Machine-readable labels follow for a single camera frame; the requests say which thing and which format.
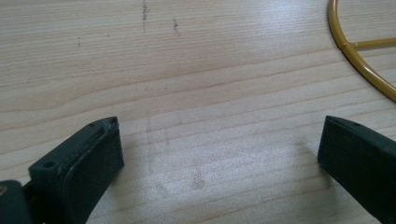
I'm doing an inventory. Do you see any gold metal wire rack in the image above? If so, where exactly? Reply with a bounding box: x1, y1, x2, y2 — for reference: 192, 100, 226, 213
327, 0, 396, 104

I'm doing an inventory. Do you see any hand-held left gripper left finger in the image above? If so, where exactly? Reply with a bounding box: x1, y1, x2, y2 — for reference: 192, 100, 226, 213
23, 116, 125, 224

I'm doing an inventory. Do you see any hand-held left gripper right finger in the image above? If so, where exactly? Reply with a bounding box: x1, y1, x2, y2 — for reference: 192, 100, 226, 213
317, 115, 396, 224

